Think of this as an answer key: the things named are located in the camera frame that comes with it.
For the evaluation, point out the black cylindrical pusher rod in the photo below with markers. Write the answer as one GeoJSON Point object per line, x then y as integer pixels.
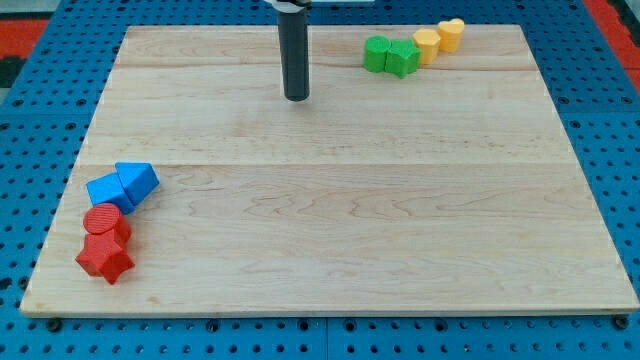
{"type": "Point", "coordinates": [292, 25]}

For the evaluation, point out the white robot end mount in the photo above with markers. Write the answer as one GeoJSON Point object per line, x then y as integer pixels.
{"type": "Point", "coordinates": [319, 3]}

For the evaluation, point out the yellow heart block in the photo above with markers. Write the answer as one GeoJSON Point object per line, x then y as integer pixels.
{"type": "Point", "coordinates": [451, 33]}

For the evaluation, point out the wooden board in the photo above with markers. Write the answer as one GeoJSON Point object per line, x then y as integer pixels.
{"type": "Point", "coordinates": [451, 192]}

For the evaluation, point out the green cylinder block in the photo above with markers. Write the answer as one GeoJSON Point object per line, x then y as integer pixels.
{"type": "Point", "coordinates": [375, 53]}

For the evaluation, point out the green star block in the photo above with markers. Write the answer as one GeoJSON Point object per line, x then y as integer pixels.
{"type": "Point", "coordinates": [402, 58]}

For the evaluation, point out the yellow hexagon block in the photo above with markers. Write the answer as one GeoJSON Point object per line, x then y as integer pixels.
{"type": "Point", "coordinates": [428, 42]}

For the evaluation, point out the blue triangle block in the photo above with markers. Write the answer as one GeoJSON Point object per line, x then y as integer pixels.
{"type": "Point", "coordinates": [138, 180]}

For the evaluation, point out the blue cube block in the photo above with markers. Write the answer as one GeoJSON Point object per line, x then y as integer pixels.
{"type": "Point", "coordinates": [109, 189]}

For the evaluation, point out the red cylinder block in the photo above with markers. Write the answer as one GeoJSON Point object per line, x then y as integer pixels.
{"type": "Point", "coordinates": [105, 217]}

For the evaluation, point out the red star block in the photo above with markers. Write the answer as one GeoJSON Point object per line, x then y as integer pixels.
{"type": "Point", "coordinates": [105, 255]}

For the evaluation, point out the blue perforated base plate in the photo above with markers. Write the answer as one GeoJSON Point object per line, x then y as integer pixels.
{"type": "Point", "coordinates": [48, 109]}

